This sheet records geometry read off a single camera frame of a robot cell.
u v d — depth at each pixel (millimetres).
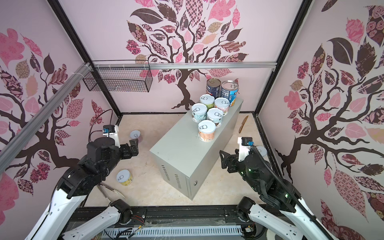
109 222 582
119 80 1220
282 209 401
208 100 711
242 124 1138
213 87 712
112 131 525
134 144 574
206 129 596
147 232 697
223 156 591
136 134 1004
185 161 567
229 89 696
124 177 812
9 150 499
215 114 648
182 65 939
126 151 557
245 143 503
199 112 659
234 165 533
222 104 697
